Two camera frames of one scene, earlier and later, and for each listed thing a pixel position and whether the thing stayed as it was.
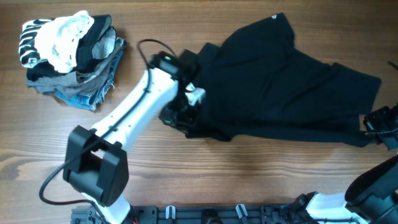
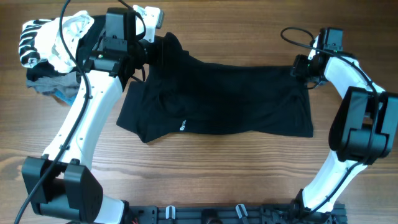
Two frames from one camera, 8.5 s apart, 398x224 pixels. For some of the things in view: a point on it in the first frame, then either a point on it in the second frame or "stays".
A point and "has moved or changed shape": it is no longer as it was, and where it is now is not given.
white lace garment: (57, 40) stays
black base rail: (198, 214) stays
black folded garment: (86, 58) stays
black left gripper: (183, 124) to (158, 58)
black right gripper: (370, 122) to (298, 66)
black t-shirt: (258, 84) has moved or changed shape
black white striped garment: (29, 53) stays
